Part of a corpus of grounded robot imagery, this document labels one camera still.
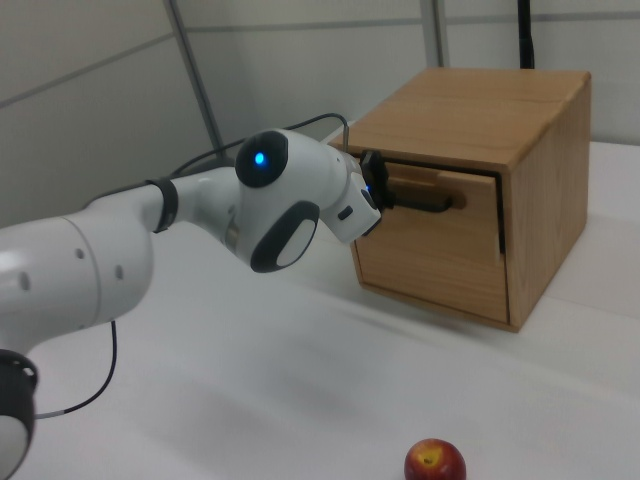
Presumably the wooden drawer with slot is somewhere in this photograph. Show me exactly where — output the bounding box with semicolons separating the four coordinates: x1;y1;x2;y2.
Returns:
351;238;511;324

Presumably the red apple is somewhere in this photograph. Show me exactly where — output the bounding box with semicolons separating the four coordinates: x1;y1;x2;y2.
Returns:
403;438;468;480

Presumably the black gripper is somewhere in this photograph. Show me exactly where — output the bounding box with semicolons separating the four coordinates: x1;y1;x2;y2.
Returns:
359;149;397;211

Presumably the grey partition post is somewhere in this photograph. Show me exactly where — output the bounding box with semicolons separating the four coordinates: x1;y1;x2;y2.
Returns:
429;0;450;69
166;0;225;145

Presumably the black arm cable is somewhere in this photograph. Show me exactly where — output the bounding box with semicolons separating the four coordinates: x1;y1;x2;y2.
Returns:
34;113;351;419

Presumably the wooden chest of drawers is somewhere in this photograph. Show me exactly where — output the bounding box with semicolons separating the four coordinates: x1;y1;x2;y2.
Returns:
327;67;592;335

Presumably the black pole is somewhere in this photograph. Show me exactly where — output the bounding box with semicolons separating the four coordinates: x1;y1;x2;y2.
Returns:
516;0;537;70

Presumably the wooden drawer with black handle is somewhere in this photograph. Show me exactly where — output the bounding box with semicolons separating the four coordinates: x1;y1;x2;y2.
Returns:
348;157;505;269

